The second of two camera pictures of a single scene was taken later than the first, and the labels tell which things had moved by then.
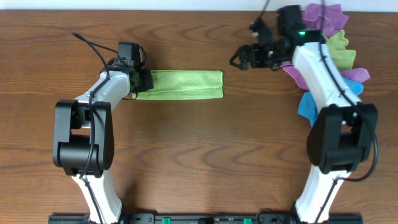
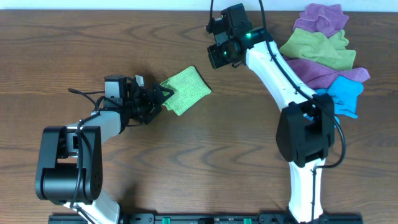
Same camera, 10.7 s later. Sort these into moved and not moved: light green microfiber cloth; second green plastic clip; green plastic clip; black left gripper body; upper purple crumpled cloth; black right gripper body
Moved: black right gripper body; light green microfiber cloth; black left gripper body
Not moved: green plastic clip; upper purple crumpled cloth; second green plastic clip
